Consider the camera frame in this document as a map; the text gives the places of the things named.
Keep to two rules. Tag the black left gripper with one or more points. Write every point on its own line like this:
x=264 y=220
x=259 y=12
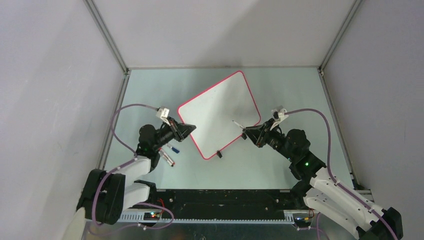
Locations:
x=179 y=131

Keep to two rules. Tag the blue capped white marker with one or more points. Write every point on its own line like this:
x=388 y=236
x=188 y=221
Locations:
x=174 y=149

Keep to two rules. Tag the right electronics board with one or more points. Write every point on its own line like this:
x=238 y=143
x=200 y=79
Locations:
x=303 y=220

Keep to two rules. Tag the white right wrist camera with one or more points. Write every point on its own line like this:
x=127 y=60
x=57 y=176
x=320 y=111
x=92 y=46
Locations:
x=279 y=114

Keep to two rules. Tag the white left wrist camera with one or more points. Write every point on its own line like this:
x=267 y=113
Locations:
x=163 y=114

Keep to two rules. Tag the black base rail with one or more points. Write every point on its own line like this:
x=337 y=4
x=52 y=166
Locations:
x=227 y=204

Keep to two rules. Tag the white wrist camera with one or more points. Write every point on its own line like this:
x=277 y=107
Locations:
x=163 y=114
x=279 y=114

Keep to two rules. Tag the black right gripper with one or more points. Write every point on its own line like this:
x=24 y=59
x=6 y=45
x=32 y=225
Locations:
x=259 y=134

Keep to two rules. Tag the red capped white marker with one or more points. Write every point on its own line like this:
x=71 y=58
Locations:
x=167 y=158

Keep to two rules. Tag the electronics board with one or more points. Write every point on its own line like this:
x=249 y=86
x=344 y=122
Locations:
x=303 y=220
x=152 y=216

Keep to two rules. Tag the red framed whiteboard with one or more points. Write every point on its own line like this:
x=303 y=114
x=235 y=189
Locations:
x=213 y=110

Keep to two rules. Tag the black capped white marker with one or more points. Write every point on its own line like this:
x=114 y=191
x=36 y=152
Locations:
x=165 y=160

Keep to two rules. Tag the left electronics board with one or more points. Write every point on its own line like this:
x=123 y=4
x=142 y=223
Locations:
x=152 y=216

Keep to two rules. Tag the green capped white marker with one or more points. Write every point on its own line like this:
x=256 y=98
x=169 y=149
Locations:
x=238 y=124

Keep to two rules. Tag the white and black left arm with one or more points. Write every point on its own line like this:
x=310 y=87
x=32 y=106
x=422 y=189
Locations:
x=106 y=194

